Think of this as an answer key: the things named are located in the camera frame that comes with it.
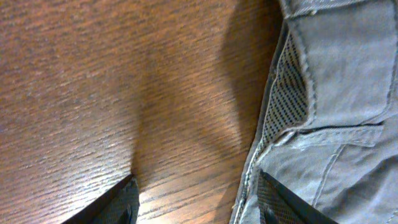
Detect grey shorts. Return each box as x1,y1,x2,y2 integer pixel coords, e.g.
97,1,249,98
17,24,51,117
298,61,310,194
230,0,397,223

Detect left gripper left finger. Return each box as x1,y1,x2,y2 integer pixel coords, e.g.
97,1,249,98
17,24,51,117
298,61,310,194
64,174,140,224

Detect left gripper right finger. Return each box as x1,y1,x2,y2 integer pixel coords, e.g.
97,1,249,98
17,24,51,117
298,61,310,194
257,171,337,224

